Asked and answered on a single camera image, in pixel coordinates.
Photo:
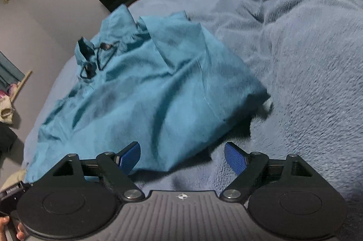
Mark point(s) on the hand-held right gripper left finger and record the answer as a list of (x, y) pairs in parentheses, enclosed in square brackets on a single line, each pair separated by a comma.
[(131, 156)]

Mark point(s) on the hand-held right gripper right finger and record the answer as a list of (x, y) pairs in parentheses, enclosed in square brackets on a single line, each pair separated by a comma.
[(234, 157)]

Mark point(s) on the teal hooded jacket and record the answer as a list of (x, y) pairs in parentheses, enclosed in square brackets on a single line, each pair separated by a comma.
[(147, 93)]

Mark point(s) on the person's left hand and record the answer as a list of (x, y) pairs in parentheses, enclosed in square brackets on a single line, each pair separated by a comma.
[(4, 224)]

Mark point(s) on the black cloth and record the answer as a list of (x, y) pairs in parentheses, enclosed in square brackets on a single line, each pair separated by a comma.
[(5, 139)]

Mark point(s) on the beige fuzzy cloth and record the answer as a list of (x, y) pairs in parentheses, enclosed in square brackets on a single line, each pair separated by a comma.
[(6, 112)]

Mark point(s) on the pink round object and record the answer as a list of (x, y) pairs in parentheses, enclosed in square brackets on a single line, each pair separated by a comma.
[(4, 93)]

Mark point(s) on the wooden window ledge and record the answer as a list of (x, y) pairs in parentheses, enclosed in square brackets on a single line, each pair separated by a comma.
[(20, 85)]

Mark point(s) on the blue fleece blanket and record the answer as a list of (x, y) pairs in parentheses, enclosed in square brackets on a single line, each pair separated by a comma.
[(297, 59)]

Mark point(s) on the teal curtain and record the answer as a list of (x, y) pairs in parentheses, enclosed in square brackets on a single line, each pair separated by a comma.
[(8, 68)]

